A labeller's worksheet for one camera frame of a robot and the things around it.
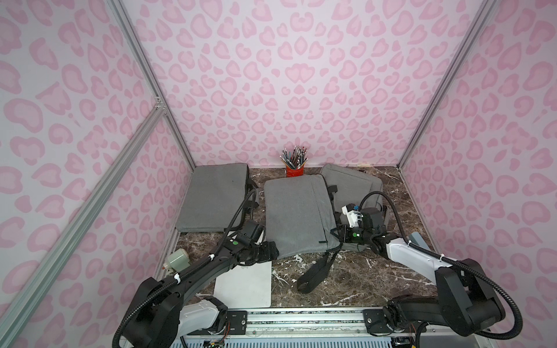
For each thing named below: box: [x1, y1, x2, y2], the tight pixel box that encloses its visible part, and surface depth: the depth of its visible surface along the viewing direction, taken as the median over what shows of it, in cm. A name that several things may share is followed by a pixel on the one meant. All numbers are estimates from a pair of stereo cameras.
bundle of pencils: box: [279, 145, 309, 170], surface depth 106 cm
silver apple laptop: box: [213, 261, 272, 308], surface depth 82 cm
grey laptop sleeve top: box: [175, 163, 250, 233], surface depth 109 cm
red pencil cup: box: [285, 164, 305, 178], surface depth 109 cm
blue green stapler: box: [409, 231, 431, 250], surface depth 88 cm
